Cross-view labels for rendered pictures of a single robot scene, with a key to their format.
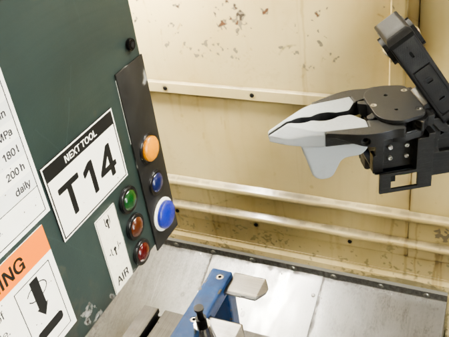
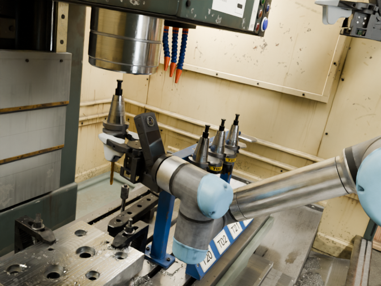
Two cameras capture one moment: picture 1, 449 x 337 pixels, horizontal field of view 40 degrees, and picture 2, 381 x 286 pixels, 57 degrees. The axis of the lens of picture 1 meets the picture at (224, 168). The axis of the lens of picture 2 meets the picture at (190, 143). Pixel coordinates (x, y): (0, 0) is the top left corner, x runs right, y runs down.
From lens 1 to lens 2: 66 cm
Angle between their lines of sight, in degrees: 15
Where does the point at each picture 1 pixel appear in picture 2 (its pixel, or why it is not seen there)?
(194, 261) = not seen: hidden behind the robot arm
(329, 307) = not seen: hidden behind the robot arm
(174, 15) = (233, 40)
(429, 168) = (371, 29)
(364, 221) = (292, 160)
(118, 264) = (253, 19)
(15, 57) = not seen: outside the picture
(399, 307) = (298, 210)
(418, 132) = (371, 12)
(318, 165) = (330, 16)
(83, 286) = (246, 8)
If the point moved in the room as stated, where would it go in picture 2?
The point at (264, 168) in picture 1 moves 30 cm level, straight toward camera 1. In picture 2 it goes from (250, 124) to (254, 142)
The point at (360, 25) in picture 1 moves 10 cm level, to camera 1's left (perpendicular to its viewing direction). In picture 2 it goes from (318, 57) to (296, 53)
